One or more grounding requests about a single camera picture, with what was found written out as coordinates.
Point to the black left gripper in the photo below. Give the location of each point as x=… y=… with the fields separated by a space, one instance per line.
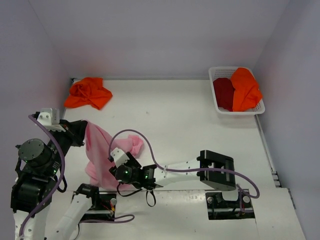
x=78 y=130

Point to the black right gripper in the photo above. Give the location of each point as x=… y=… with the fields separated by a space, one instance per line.
x=132 y=163

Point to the pink t shirt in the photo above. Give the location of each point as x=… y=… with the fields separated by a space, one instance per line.
x=97 y=145

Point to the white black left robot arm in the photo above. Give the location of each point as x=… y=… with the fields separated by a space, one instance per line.
x=40 y=169

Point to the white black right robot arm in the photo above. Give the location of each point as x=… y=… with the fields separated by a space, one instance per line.
x=210 y=168

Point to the orange t shirt on table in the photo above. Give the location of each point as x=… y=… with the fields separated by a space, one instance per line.
x=88 y=91

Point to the dark red t shirt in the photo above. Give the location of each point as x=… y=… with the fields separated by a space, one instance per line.
x=224 y=93

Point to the white plastic basket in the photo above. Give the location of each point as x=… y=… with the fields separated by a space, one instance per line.
x=227 y=71

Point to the orange t shirt in basket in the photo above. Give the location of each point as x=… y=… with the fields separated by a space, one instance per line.
x=247 y=92

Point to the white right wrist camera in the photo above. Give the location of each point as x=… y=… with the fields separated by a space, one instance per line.
x=118 y=157

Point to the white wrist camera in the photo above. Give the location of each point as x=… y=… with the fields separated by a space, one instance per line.
x=118 y=157
x=50 y=119

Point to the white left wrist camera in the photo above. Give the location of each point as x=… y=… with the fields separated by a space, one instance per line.
x=50 y=119

